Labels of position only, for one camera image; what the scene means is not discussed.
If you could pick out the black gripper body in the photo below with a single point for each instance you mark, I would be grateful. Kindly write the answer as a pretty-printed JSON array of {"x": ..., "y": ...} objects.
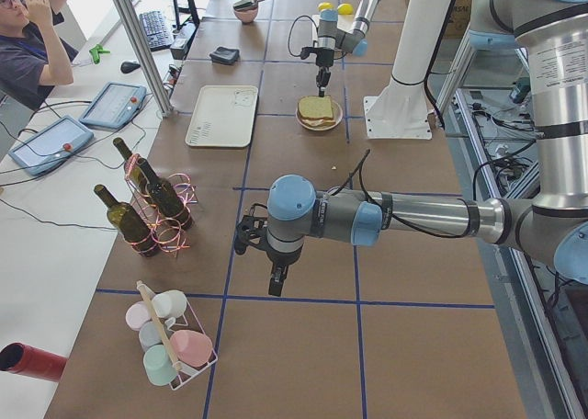
[
  {"x": 279, "y": 256},
  {"x": 324, "y": 57}
]

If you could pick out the white bear serving tray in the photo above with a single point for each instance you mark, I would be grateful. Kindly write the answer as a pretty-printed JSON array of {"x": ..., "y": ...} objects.
[{"x": 223, "y": 116}]

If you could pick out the white round plate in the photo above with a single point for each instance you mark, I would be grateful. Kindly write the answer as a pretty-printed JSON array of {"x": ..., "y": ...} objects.
[{"x": 338, "y": 114}]

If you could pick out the bottom bread slice with egg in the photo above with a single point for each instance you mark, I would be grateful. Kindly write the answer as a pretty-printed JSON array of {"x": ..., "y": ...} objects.
[{"x": 318, "y": 124}]

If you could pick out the wooden cutting board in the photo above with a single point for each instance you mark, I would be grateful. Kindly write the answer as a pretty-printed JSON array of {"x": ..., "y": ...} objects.
[{"x": 344, "y": 28}]

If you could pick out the left yellow lemon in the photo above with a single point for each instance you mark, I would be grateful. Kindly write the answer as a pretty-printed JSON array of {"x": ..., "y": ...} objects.
[{"x": 323, "y": 6}]

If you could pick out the yellow lemon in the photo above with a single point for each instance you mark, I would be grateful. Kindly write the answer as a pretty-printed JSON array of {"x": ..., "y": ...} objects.
[
  {"x": 323, "y": 6},
  {"x": 345, "y": 9}
]

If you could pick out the right yellow lemon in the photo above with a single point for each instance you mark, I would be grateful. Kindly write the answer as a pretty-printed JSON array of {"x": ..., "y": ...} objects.
[{"x": 345, "y": 9}]

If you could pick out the pink bowl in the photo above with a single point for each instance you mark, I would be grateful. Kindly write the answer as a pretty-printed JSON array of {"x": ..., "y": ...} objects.
[{"x": 246, "y": 17}]

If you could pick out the metal scoop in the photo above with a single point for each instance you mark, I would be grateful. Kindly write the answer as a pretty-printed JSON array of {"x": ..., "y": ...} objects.
[{"x": 245, "y": 5}]

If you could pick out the pink cup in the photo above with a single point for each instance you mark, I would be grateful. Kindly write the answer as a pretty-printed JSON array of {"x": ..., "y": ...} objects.
[{"x": 192, "y": 347}]

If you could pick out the folded grey cloth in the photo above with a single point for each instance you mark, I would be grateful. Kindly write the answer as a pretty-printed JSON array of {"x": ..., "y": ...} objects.
[{"x": 225, "y": 56}]

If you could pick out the white cup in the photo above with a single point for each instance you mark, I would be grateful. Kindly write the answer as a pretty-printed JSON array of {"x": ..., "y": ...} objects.
[{"x": 170, "y": 303}]

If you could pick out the grey cup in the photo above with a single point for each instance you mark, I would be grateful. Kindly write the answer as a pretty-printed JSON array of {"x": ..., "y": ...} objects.
[{"x": 149, "y": 336}]

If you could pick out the green wine bottle middle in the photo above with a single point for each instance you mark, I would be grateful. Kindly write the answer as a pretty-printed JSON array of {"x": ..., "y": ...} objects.
[{"x": 164, "y": 196}]

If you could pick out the green wine bottle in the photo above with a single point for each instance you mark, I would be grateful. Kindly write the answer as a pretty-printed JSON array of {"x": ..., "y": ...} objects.
[
  {"x": 164, "y": 196},
  {"x": 133, "y": 173},
  {"x": 129, "y": 223}
]

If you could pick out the cardboard box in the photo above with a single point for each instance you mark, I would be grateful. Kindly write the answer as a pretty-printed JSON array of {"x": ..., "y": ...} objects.
[{"x": 459, "y": 20}]

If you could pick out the lilac cup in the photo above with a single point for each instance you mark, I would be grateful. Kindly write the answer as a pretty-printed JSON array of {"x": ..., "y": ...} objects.
[{"x": 137, "y": 315}]

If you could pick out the mint green cup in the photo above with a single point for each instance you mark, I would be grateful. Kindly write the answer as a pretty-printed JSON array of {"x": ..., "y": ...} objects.
[{"x": 158, "y": 366}]

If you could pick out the green wine bottle front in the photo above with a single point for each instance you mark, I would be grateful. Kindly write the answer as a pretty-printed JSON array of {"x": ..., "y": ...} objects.
[{"x": 129, "y": 223}]

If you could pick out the black keyboard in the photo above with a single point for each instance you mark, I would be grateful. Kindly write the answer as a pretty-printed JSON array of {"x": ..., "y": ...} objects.
[{"x": 156, "y": 31}]

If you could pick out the green wine bottle back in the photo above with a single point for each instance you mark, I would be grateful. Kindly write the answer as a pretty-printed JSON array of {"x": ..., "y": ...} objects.
[{"x": 133, "y": 173}]

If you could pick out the black computer mouse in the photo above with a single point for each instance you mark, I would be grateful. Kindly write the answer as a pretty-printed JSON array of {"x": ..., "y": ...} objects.
[{"x": 128, "y": 67}]

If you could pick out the far blue teach pendant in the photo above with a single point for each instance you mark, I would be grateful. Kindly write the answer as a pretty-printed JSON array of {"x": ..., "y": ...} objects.
[{"x": 114, "y": 106}]

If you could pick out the blue teach pendant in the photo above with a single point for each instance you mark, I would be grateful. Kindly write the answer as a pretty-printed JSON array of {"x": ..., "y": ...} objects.
[
  {"x": 52, "y": 146},
  {"x": 114, "y": 106}
]

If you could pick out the green plastic tool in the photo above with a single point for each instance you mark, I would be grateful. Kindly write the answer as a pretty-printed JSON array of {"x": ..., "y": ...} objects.
[{"x": 96, "y": 52}]

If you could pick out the red cylinder tube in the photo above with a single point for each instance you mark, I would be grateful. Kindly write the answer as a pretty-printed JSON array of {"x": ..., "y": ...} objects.
[{"x": 29, "y": 361}]

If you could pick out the near blue teach pendant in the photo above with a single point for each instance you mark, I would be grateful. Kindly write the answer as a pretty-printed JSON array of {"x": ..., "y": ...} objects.
[{"x": 52, "y": 146}]

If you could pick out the seated person in blue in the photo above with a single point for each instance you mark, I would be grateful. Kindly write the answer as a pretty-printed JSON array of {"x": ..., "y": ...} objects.
[{"x": 34, "y": 59}]

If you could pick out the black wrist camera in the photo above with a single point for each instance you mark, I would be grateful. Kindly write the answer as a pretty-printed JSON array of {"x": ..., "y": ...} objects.
[
  {"x": 306, "y": 52},
  {"x": 251, "y": 231}
]

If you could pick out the white wire cup rack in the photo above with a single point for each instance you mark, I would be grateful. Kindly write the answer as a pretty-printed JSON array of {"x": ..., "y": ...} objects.
[{"x": 166, "y": 327}]

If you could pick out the copper wire bottle rack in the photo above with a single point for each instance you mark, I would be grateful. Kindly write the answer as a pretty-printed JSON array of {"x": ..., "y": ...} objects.
[{"x": 170, "y": 237}]

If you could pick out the aluminium frame post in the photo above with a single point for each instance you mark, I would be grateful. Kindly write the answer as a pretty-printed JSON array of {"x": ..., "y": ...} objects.
[{"x": 140, "y": 46}]

